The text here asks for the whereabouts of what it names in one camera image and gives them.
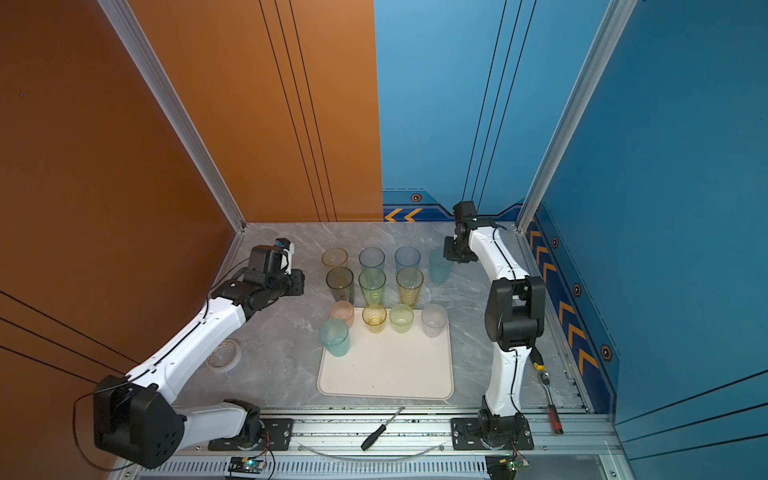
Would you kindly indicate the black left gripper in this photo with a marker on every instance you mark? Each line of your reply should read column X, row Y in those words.
column 299, row 281

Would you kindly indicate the right green circuit board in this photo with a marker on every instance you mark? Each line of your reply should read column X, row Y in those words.
column 502, row 467

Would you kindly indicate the cream rectangular tray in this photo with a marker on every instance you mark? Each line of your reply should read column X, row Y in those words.
column 388, row 364

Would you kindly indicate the grey-blue tall glass back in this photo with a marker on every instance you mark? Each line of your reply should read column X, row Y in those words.
column 372, row 258

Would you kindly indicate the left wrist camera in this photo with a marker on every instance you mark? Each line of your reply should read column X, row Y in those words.
column 272, row 259

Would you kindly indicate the green circuit board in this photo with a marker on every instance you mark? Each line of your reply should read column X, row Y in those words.
column 502, row 467
column 248, row 467

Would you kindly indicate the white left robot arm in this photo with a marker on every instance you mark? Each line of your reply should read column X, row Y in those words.
column 134, row 417

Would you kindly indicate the teal tall glass front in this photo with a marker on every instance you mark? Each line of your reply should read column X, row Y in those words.
column 334, row 335

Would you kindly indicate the black handled screwdriver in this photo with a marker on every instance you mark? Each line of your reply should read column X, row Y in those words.
column 372, row 438

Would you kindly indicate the red handled ratchet wrench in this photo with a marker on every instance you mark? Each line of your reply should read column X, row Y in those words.
column 554, row 418

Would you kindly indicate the left green circuit board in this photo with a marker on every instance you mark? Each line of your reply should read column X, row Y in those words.
column 248, row 467

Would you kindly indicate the dark smoky tall glass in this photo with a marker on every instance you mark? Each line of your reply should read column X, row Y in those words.
column 340, row 281

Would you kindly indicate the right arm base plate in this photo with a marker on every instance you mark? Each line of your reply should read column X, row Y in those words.
column 467, row 434

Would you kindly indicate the amber tall glass back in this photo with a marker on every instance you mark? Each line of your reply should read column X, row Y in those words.
column 336, row 257

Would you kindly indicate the blue tall glass back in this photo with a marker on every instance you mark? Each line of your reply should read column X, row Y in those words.
column 406, row 257

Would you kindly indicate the teal tall glass back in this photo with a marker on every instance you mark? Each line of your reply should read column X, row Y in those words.
column 439, row 267

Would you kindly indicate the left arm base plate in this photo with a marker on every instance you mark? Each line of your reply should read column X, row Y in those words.
column 268, row 434

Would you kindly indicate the aluminium front rail frame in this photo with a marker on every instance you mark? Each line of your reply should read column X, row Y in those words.
column 401, row 443

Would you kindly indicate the clear short glass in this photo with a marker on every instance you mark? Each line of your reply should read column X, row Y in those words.
column 434, row 319

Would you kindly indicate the yellow short glass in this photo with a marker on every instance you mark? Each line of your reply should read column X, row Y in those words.
column 374, row 317

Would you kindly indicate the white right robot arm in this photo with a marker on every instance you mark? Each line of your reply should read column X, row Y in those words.
column 514, row 320

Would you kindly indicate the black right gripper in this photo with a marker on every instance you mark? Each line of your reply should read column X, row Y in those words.
column 448, row 252

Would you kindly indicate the yellow tall glass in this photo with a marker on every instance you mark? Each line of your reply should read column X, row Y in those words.
column 409, row 281

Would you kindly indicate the green short glass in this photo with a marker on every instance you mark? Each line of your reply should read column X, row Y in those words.
column 401, row 318

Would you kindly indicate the yellow black screwdriver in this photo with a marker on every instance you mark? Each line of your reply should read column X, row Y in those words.
column 536, row 359

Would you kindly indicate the pink short glass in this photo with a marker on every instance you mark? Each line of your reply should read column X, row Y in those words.
column 343, row 310

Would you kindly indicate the green tall glass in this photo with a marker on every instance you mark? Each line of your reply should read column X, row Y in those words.
column 372, row 282

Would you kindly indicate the teal tall glass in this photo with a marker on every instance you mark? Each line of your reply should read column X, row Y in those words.
column 439, row 267
column 334, row 335

